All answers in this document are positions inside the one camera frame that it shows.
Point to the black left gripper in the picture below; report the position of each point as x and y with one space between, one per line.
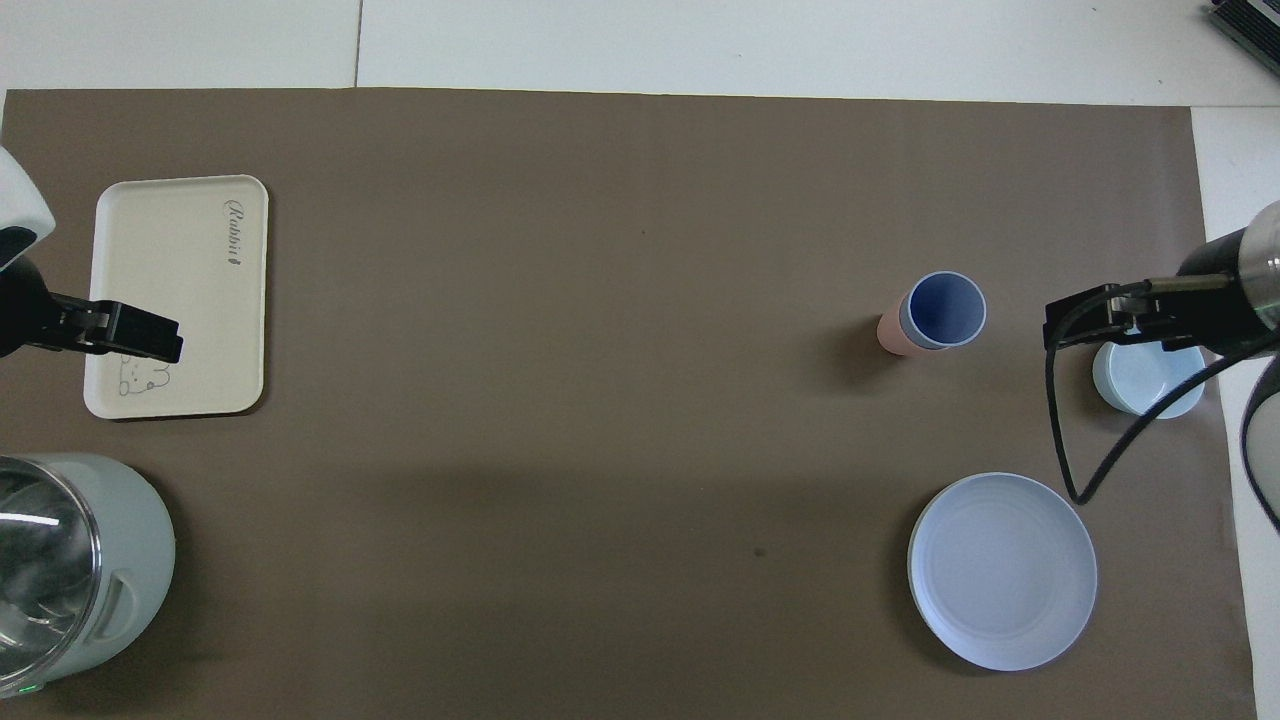
25 315

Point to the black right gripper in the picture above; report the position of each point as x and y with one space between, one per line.
1215 310

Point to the blue ribbed cup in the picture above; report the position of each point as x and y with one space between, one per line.
945 308

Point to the pink cup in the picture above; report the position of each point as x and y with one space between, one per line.
890 332

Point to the cream rabbit print tray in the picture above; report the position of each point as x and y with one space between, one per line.
170 270

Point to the light blue bowl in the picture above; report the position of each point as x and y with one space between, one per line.
1125 385

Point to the mint green electric pot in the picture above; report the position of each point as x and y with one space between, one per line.
130 540

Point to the light blue plate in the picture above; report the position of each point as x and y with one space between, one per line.
1000 570

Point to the dark grey ribbed device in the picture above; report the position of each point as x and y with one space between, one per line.
1250 20

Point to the brown table mat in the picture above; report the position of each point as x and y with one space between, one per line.
600 400

